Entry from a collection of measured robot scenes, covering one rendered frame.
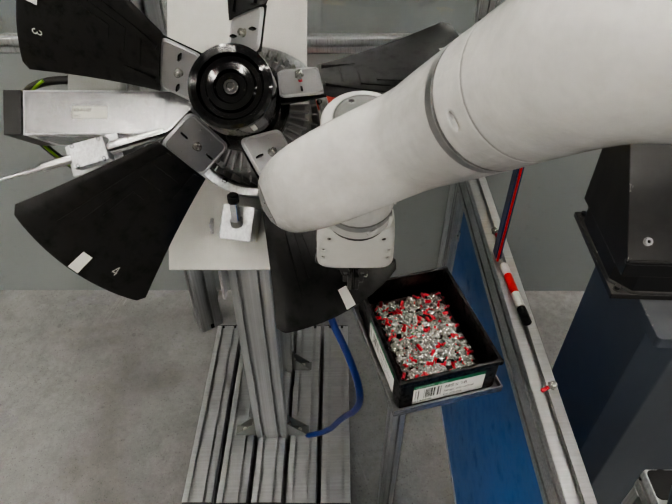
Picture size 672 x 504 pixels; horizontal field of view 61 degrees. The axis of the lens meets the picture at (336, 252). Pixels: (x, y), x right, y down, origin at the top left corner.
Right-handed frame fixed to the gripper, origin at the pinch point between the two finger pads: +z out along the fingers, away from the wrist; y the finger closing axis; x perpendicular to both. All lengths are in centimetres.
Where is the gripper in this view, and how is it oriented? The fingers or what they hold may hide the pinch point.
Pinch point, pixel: (353, 274)
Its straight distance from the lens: 81.8
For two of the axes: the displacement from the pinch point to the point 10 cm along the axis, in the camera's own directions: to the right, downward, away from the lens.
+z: -0.1, 5.2, 8.6
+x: 0.0, 8.6, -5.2
